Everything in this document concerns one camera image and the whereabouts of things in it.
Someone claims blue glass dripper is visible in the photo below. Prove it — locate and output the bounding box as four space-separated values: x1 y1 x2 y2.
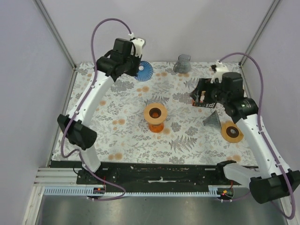
135 61 153 82

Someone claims orange coffee filter box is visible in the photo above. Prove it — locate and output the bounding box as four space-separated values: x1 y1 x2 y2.
192 91 217 108

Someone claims wooden ring dripper stand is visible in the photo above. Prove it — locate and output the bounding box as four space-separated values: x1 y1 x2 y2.
143 103 167 125

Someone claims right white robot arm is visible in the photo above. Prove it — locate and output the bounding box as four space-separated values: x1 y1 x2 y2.
190 72 300 204

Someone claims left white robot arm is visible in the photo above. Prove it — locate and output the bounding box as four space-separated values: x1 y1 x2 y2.
57 37 145 184

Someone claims grey glass dripper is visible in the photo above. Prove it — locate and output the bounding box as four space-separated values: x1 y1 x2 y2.
202 111 221 130

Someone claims grey glass carafe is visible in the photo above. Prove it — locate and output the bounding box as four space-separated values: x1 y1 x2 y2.
173 54 191 74

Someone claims orange glass carafe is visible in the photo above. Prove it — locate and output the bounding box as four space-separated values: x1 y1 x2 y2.
148 108 164 133

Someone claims floral tablecloth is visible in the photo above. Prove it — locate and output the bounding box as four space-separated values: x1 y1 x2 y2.
52 61 258 167

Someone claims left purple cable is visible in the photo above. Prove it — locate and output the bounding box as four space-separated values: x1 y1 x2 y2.
60 18 133 158

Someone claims purple cable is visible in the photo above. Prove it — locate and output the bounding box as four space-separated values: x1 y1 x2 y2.
60 18 133 158
217 52 295 220

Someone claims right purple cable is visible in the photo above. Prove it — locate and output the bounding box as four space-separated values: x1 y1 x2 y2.
217 52 295 220

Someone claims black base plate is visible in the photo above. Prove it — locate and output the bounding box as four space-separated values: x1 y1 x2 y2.
76 162 231 191

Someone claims aluminium frame rail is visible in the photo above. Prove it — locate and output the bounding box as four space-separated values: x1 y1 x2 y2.
34 167 80 186

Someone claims white cable duct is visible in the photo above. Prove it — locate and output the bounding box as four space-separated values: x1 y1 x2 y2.
44 186 221 197

